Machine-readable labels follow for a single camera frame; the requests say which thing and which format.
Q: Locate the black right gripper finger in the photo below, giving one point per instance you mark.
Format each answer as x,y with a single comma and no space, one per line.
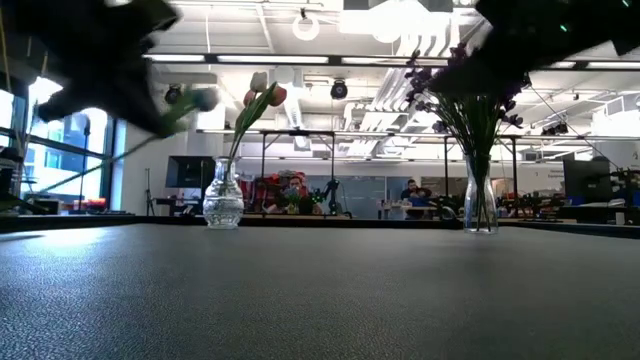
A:
490,70

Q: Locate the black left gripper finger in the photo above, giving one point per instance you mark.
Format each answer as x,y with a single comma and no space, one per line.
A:
140,100
80,105

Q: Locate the pink artificial tulip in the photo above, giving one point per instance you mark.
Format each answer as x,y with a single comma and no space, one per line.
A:
248,97
278,95

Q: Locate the black background robot arm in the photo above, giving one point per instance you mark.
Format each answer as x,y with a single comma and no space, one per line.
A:
331,195
530,205

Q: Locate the round clear glass vase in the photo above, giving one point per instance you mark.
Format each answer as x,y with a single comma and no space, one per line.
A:
223,205

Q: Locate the tall clear glass vase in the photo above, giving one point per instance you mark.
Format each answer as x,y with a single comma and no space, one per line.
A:
480,215

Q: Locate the thin black tripod stand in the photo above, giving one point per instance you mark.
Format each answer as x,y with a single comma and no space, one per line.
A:
147,185

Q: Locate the black ceiling spotlight cluster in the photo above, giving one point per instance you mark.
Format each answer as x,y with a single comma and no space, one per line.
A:
555,129

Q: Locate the black monitor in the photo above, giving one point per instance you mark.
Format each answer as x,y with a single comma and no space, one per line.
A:
586,177
190,172

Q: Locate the orange box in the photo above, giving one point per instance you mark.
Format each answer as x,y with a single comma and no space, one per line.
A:
90,203

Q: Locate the long linear light bar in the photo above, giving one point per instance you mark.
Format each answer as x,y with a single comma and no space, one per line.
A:
272,59

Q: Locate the person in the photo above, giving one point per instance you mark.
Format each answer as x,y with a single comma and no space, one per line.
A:
296,181
411,186

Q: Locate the round white pendant lamp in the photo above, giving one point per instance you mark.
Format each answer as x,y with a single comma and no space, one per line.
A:
306,29

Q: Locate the black metal station frame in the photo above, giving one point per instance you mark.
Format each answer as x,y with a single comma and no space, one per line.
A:
514,165
263,160

